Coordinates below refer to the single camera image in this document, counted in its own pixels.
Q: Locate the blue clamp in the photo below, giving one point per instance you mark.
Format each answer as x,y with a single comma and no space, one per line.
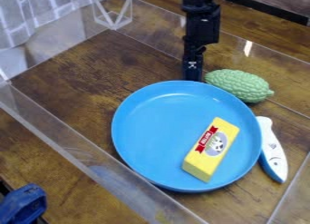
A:
23,205

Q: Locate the yellow toy butter block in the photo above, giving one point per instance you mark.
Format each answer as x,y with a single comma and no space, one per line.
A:
209,150

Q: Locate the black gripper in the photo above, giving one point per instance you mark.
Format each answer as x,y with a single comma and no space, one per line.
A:
202,32

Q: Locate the green bumpy toy gourd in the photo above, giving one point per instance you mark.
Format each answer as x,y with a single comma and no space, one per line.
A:
248,86

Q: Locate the white blue toy fish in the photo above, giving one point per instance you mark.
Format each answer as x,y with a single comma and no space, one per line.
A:
273,158

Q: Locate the clear acrylic enclosure wall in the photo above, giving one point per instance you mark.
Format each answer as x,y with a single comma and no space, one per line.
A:
86,62

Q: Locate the blue round plate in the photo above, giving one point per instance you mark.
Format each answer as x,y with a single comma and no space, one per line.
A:
158,124

